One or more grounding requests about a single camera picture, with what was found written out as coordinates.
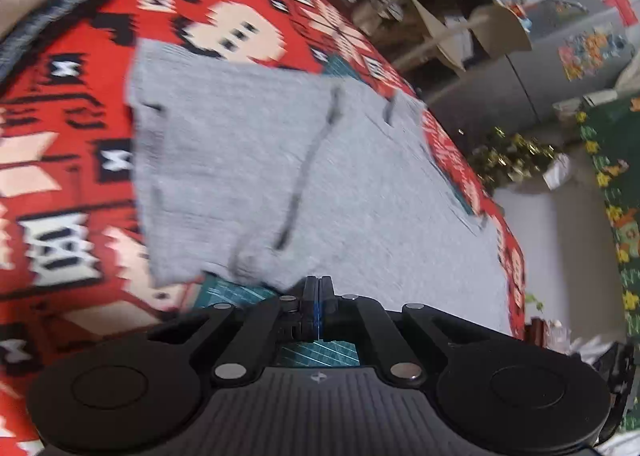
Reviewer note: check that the green Christmas wall banner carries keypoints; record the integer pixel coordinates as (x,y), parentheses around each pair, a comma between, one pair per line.
(620,160)

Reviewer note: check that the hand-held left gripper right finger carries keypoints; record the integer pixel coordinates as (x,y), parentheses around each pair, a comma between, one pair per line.
(325,298)

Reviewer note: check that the red patterned knit blanket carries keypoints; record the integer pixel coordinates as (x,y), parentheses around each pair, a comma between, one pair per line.
(60,155)

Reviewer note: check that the small Christmas tree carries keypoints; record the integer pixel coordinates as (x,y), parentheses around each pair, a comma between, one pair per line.
(510,155)

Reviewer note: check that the white hanging cloth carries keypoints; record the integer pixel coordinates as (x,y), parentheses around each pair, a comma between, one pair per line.
(556,170)

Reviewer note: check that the grey refrigerator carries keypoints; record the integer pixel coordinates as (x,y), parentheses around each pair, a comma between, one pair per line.
(550,85)

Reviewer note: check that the green plant sprig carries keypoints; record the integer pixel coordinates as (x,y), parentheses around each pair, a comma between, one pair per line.
(535,301)

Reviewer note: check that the grey t-shirt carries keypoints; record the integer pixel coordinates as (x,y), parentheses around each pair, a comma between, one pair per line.
(250,160)

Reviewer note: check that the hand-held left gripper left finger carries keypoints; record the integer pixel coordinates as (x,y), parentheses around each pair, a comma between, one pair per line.
(312,298)

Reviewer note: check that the denim cloth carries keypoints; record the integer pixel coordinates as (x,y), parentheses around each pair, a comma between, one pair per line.
(75,3)

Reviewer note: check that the green cutting mat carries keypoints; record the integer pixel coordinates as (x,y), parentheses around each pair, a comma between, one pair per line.
(235,293)

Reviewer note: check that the beige plastic chair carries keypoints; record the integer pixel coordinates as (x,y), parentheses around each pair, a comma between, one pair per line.
(500,30)

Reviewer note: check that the colourful fridge stickers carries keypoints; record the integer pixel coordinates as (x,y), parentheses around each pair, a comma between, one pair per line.
(590,53)

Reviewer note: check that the red hanging ornament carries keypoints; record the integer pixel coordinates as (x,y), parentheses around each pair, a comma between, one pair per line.
(620,8)

